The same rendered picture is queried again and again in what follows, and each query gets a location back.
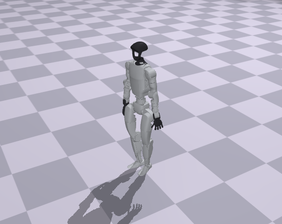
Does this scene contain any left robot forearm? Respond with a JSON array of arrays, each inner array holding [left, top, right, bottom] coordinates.
[[151, 92, 159, 118]]

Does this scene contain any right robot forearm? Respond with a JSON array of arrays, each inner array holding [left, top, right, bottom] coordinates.
[[123, 86, 131, 103]]

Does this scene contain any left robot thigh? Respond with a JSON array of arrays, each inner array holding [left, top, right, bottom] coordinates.
[[140, 108, 154, 147]]

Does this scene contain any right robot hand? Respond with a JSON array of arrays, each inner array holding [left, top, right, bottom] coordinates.
[[122, 99, 129, 115]]

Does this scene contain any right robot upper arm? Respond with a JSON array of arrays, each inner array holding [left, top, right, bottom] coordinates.
[[123, 60, 133, 88]]

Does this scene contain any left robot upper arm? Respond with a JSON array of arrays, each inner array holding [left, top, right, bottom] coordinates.
[[144, 67, 158, 99]]

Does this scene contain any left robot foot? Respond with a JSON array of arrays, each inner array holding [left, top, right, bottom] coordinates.
[[138, 163, 152, 176]]

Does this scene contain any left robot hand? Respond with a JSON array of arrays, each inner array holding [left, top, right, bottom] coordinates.
[[151, 114, 163, 130]]

